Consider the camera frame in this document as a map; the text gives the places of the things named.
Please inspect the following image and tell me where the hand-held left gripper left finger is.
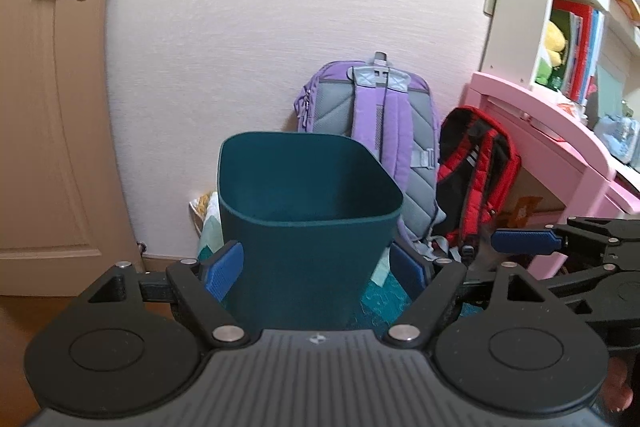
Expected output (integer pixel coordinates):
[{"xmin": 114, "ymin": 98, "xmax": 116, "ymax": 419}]
[{"xmin": 87, "ymin": 241, "xmax": 251, "ymax": 349}]

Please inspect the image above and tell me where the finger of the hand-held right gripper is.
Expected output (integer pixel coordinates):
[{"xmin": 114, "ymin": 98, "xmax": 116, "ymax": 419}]
[
  {"xmin": 542, "ymin": 263, "xmax": 623, "ymax": 318},
  {"xmin": 491, "ymin": 217, "xmax": 640, "ymax": 261}
]

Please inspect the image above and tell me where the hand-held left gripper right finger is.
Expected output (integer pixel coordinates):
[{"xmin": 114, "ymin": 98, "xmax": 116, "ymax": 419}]
[{"xmin": 387, "ymin": 242, "xmax": 549, "ymax": 349}]

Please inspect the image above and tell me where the dark teal trash bin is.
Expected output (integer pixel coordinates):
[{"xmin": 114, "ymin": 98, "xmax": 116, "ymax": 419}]
[{"xmin": 217, "ymin": 131, "xmax": 405, "ymax": 333}]

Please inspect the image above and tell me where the person's right hand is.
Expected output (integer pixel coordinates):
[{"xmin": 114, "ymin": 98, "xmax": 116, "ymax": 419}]
[{"xmin": 601, "ymin": 353, "xmax": 637, "ymax": 414}]

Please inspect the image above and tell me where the red black backpack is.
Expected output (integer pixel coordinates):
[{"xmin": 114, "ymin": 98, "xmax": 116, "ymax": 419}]
[{"xmin": 435, "ymin": 106, "xmax": 522, "ymax": 258}]

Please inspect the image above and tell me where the pink desk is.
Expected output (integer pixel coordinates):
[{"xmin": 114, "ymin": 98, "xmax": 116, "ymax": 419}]
[{"xmin": 462, "ymin": 72, "xmax": 640, "ymax": 280}]

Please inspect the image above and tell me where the light blue cloth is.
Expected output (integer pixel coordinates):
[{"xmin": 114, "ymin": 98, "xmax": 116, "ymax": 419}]
[{"xmin": 596, "ymin": 113, "xmax": 640, "ymax": 168}]

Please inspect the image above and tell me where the purple grey backpack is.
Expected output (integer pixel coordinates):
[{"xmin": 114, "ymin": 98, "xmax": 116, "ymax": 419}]
[{"xmin": 294, "ymin": 51, "xmax": 448, "ymax": 258}]

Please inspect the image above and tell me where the yellow plush toy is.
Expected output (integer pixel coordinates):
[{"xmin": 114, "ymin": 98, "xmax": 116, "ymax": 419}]
[{"xmin": 536, "ymin": 19, "xmax": 570, "ymax": 86}]

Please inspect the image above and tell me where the row of colourful books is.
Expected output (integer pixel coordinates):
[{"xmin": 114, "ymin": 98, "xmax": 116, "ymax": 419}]
[{"xmin": 552, "ymin": 0, "xmax": 607, "ymax": 104}]

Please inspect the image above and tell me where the brown wooden door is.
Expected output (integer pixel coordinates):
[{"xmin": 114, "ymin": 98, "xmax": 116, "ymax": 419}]
[{"xmin": 0, "ymin": 0, "xmax": 147, "ymax": 297}]

